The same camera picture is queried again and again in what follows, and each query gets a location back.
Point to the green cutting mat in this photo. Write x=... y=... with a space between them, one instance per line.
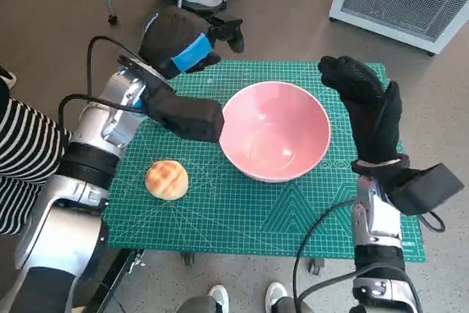
x=238 y=217

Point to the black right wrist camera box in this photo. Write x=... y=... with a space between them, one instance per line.
x=425 y=190

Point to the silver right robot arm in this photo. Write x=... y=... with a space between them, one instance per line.
x=381 y=214

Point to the black table caster wheel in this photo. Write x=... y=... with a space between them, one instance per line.
x=188 y=258
x=317 y=267

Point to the black metal frame bar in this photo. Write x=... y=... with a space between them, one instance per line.
x=113 y=283

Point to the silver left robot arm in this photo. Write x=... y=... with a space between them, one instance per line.
x=91 y=122

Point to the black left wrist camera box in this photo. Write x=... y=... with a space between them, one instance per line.
x=190 y=118

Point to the pink bowl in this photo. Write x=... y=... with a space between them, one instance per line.
x=275 y=133

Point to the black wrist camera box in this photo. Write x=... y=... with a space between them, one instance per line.
x=190 y=118
x=425 y=190

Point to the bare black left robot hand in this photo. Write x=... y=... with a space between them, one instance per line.
x=172 y=38

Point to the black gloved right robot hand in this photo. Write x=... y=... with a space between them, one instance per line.
x=366 y=107

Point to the round bread bun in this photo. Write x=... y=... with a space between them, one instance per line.
x=167 y=180

